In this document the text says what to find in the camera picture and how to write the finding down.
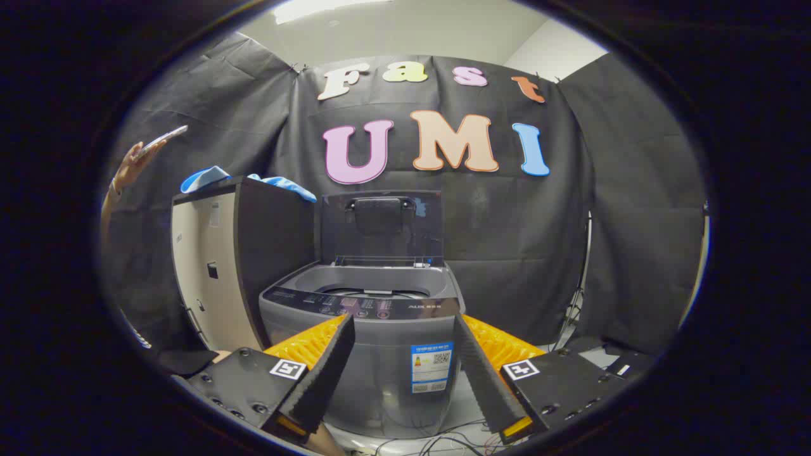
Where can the light blue shirt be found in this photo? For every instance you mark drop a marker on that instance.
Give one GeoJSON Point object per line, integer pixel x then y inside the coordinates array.
{"type": "Point", "coordinates": [203, 178]}

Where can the grey washing machine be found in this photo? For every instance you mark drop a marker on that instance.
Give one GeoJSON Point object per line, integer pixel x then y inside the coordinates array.
{"type": "Point", "coordinates": [393, 329]}

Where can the smartphone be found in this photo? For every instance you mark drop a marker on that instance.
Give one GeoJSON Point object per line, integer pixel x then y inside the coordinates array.
{"type": "Point", "coordinates": [163, 139]}

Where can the black backdrop cloth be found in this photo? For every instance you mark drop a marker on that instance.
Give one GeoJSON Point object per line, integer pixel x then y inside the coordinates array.
{"type": "Point", "coordinates": [507, 221]}

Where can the dark cabinet with beige door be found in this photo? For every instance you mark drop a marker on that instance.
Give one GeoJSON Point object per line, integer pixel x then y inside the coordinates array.
{"type": "Point", "coordinates": [272, 253]}

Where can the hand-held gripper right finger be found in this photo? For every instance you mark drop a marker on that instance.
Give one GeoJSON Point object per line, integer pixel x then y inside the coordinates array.
{"type": "Point", "coordinates": [485, 380]}

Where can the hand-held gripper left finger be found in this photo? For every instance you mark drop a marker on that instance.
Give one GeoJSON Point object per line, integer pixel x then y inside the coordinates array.
{"type": "Point", "coordinates": [323, 380]}

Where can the dark washing machine lid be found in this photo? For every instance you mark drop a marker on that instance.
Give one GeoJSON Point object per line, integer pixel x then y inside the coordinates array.
{"type": "Point", "coordinates": [336, 237]}

